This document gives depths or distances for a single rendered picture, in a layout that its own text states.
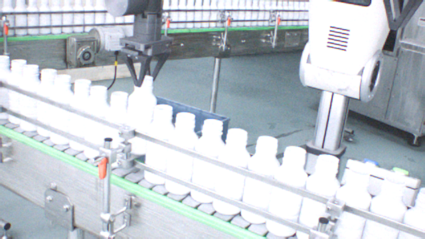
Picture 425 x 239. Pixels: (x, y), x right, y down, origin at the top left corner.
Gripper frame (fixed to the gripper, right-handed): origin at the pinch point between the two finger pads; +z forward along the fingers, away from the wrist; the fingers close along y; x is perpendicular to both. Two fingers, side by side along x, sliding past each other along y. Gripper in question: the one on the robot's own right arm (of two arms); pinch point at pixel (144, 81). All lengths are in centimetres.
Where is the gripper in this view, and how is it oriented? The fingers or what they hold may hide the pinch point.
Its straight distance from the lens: 104.6
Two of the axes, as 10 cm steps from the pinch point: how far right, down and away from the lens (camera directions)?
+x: 8.4, 2.7, -4.6
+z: -1.0, 9.3, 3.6
